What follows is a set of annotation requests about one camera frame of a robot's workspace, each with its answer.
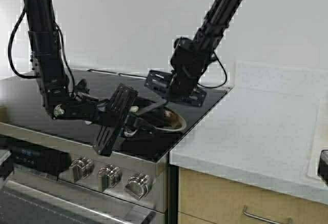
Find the black glass stove cooktop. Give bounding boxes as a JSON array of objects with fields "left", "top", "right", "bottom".
[{"left": 1, "top": 71, "right": 227, "bottom": 161}]

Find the stainless steel oven range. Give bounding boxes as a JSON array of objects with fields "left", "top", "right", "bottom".
[{"left": 0, "top": 67, "right": 234, "bottom": 224}]

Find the silver stove knob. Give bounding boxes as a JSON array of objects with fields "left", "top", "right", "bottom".
[
  {"left": 98, "top": 165, "right": 122, "bottom": 192},
  {"left": 125, "top": 173, "right": 153, "bottom": 200},
  {"left": 69, "top": 157, "right": 94, "bottom": 182}
]

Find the silver drawer handle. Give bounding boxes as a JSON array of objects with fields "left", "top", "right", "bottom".
[{"left": 242, "top": 206, "right": 295, "bottom": 224}]

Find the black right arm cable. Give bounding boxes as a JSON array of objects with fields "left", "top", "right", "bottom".
[{"left": 197, "top": 51, "right": 229, "bottom": 89}]

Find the black oven control display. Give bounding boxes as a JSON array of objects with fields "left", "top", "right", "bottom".
[{"left": 10, "top": 146, "right": 72, "bottom": 177}]

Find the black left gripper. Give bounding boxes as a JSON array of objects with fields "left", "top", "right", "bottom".
[{"left": 66, "top": 84, "right": 138, "bottom": 156}]

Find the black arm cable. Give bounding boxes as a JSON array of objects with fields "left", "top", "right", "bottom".
[
  {"left": 7, "top": 6, "right": 77, "bottom": 94},
  {"left": 197, "top": 51, "right": 229, "bottom": 89}
]

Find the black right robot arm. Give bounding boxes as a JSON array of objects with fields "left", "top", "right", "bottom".
[{"left": 145, "top": 0, "right": 242, "bottom": 107}]

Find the right silver stove knob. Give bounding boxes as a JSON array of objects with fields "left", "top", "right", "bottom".
[{"left": 125, "top": 173, "right": 153, "bottom": 200}]

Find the dark steel frying pan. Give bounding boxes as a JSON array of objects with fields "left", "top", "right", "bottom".
[{"left": 120, "top": 97, "right": 187, "bottom": 140}]

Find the black device at right edge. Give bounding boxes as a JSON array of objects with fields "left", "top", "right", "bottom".
[{"left": 317, "top": 150, "right": 328, "bottom": 185}]

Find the black spatula with red accent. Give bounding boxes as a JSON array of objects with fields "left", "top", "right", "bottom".
[{"left": 135, "top": 99, "right": 169, "bottom": 116}]

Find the light wood cabinet drawer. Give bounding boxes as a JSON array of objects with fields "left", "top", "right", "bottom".
[{"left": 178, "top": 168, "right": 327, "bottom": 223}]

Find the black object at left edge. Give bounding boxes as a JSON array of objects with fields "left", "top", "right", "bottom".
[{"left": 1, "top": 150, "right": 14, "bottom": 188}]

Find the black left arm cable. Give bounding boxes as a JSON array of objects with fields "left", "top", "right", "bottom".
[{"left": 7, "top": 6, "right": 77, "bottom": 94}]

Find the middle silver stove knob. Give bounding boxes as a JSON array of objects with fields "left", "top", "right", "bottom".
[{"left": 98, "top": 165, "right": 122, "bottom": 192}]

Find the raw white shrimp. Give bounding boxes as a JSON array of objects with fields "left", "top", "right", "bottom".
[{"left": 130, "top": 106, "right": 139, "bottom": 113}]

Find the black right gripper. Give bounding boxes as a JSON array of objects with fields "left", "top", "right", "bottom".
[{"left": 145, "top": 70, "right": 207, "bottom": 107}]

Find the left silver stove knob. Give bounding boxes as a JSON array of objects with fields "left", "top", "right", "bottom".
[{"left": 69, "top": 157, "right": 94, "bottom": 182}]

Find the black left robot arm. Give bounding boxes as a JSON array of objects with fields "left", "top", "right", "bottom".
[{"left": 24, "top": 0, "right": 138, "bottom": 156}]

